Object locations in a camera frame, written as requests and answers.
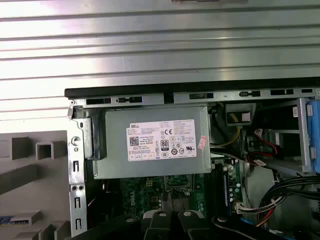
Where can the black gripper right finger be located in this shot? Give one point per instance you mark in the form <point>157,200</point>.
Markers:
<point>190,222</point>

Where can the grey power supply unit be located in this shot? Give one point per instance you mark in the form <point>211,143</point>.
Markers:
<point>120,140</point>

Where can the black open PC case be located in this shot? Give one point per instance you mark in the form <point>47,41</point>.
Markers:
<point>125,93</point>

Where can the blue disk carrier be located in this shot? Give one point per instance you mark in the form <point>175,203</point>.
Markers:
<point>315,130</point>

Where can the grey parts rack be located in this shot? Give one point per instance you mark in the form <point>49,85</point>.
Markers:
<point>25,180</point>

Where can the green motherboard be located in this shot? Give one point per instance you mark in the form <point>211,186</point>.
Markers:
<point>140,197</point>

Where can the RAM stick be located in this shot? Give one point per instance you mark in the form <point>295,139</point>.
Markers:
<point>5,220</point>

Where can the metal drive cage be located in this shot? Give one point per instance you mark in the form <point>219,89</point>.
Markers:
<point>302,137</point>

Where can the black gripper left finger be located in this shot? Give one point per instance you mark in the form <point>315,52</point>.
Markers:
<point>160,225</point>

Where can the black RAM slot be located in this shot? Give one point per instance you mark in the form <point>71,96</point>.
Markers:
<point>215,190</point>

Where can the blue RAM slot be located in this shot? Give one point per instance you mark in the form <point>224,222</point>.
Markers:
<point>227,195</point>

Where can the metal socket cover frame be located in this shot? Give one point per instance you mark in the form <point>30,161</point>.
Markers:
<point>166,183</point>

